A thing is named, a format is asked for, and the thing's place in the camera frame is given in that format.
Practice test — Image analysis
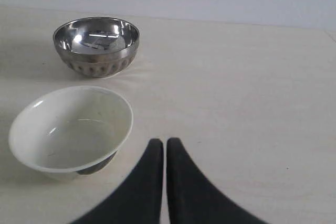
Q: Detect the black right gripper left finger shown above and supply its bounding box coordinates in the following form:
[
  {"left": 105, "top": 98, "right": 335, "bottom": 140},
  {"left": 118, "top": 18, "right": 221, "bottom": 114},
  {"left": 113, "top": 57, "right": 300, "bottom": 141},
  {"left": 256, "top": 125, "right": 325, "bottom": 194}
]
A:
[{"left": 73, "top": 138, "right": 164, "bottom": 223}]

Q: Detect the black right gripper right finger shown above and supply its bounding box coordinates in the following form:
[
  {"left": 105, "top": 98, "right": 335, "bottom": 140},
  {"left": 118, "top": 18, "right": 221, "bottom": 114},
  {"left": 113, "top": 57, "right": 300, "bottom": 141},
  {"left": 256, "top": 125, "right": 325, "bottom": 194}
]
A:
[{"left": 166, "top": 137, "right": 265, "bottom": 223}]

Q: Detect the white ceramic bowl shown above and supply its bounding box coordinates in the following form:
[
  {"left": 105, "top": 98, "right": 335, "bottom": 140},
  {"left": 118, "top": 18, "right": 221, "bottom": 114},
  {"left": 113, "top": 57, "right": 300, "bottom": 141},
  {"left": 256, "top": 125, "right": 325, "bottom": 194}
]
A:
[{"left": 8, "top": 86, "right": 134, "bottom": 180}]

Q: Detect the ribbed stainless steel bowl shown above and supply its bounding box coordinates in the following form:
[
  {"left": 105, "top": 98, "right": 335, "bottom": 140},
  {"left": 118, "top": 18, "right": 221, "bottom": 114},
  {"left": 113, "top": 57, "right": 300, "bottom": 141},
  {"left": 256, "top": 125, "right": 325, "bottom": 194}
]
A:
[{"left": 52, "top": 17, "right": 140, "bottom": 78}]

